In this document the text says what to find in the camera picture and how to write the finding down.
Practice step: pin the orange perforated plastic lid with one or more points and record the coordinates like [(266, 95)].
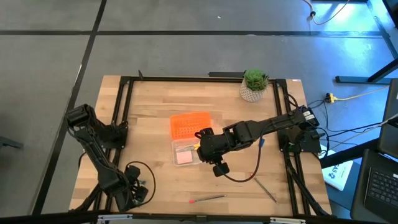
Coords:
[(186, 124)]

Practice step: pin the black diagonal desk beam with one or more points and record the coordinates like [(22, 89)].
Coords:
[(348, 154)]

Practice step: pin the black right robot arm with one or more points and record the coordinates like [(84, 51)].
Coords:
[(280, 119)]

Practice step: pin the grey pencil with red tip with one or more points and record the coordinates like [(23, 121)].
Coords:
[(264, 188)]

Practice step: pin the small blue eraser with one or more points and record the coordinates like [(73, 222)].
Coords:
[(262, 142)]

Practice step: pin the green succulent in white pot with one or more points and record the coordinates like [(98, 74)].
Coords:
[(253, 93)]

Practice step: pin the silver frame bracket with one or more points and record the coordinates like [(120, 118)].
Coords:
[(115, 217), (287, 220)]

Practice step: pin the black aluminium table frame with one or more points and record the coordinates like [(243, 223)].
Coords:
[(202, 79)]

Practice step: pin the clear plastic pencil box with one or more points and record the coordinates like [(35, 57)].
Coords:
[(178, 146)]

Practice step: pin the grey chair leg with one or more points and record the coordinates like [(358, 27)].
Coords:
[(9, 142)]

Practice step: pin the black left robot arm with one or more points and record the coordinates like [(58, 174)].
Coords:
[(93, 146)]

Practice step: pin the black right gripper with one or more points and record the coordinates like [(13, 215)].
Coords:
[(213, 147)]

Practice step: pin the black laptop keyboard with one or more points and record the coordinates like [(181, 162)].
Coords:
[(382, 186)]

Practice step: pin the dark pencil with pink eraser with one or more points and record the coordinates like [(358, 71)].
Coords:
[(208, 198)]

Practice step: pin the dark laptop screen panel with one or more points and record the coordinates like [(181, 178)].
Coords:
[(390, 124)]

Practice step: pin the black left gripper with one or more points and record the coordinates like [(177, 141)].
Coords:
[(136, 194)]

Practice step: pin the white booklet with blue print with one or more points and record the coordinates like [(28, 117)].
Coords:
[(337, 174)]

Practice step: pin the pink sticky notes pad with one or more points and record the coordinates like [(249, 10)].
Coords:
[(184, 157)]

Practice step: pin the black desk leg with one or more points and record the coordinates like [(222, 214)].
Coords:
[(351, 79)]

